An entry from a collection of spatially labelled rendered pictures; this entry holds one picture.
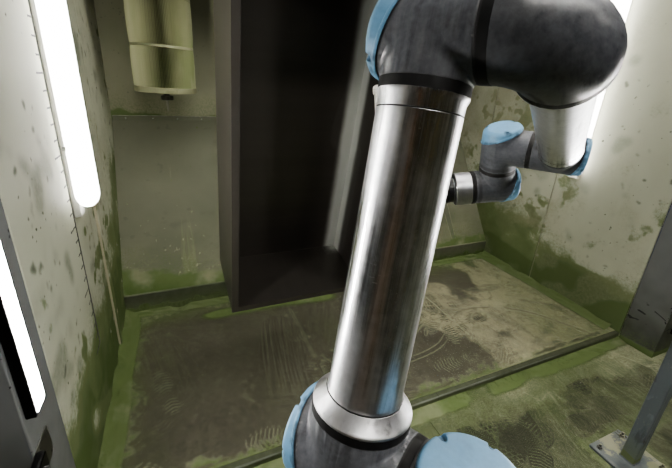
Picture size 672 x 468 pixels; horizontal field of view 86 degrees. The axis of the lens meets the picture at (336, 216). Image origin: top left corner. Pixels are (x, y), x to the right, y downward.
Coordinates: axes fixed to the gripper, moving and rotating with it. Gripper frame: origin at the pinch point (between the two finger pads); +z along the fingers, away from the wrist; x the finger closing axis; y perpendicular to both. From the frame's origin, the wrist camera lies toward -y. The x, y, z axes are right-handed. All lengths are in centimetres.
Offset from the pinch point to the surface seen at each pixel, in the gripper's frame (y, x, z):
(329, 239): 88, 20, 31
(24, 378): -21, -47, 75
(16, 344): -27, -41, 74
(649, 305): 140, -13, -142
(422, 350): 119, -35, -14
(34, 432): -10, -58, 80
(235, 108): -13.9, 24.1, 39.8
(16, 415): -18, -54, 78
